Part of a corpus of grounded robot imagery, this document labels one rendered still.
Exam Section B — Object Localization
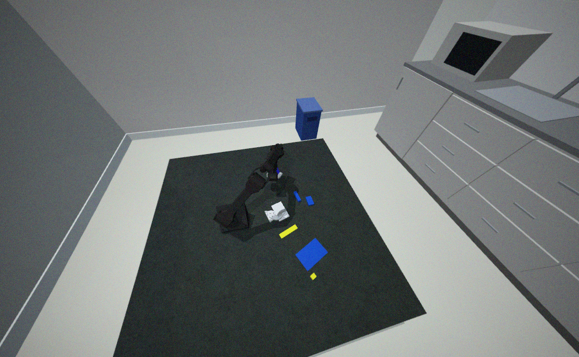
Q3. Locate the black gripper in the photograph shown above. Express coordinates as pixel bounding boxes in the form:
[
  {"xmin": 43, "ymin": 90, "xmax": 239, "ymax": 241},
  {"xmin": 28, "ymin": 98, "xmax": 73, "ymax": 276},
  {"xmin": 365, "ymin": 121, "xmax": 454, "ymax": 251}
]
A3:
[{"xmin": 269, "ymin": 160, "xmax": 278, "ymax": 181}]

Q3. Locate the blue flat plate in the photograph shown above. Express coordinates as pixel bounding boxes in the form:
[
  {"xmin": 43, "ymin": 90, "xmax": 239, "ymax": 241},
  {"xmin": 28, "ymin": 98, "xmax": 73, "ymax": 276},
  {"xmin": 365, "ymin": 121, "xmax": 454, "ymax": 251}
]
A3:
[{"xmin": 295, "ymin": 238, "xmax": 328, "ymax": 271}]

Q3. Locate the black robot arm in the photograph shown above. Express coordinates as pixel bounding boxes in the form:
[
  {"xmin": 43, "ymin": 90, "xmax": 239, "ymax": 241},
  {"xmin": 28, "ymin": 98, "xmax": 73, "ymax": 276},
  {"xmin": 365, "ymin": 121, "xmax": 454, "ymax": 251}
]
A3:
[{"xmin": 214, "ymin": 144, "xmax": 284, "ymax": 228}]

